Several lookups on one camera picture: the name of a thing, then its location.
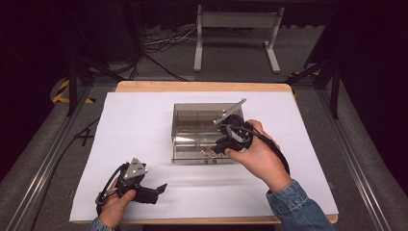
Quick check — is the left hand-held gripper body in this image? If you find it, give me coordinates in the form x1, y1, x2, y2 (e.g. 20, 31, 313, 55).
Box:
115, 157, 149, 203

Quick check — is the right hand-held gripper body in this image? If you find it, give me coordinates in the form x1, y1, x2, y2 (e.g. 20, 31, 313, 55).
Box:
213, 97, 255, 153

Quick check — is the clear plastic drawer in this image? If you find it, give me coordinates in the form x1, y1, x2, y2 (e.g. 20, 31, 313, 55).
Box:
171, 143, 239, 166

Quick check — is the smoky clear plastic organiser box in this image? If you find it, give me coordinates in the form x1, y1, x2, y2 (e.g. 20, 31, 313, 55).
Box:
170, 102, 248, 166

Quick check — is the person's left hand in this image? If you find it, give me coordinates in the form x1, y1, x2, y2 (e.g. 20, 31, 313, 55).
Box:
98, 178, 137, 230

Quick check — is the person's right hand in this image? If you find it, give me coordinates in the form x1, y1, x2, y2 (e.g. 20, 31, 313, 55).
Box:
223, 118, 294, 193

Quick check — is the white paper sheet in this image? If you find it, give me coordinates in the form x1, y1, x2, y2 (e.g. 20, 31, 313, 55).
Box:
69, 91, 340, 223

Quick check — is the black metal stand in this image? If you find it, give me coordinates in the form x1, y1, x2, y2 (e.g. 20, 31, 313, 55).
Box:
281, 9, 343, 120
65, 0, 145, 117

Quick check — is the white metal stand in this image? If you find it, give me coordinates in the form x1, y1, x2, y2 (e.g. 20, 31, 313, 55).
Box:
192, 4, 286, 74

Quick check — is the black floor cable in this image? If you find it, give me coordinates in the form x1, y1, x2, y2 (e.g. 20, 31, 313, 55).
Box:
29, 117, 101, 231

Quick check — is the aluminium rail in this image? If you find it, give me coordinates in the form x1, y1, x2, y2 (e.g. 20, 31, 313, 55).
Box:
316, 90, 393, 231
5, 86, 94, 231

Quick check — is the bundle of floor cables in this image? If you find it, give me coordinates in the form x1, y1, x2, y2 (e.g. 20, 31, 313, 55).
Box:
110, 25, 200, 83

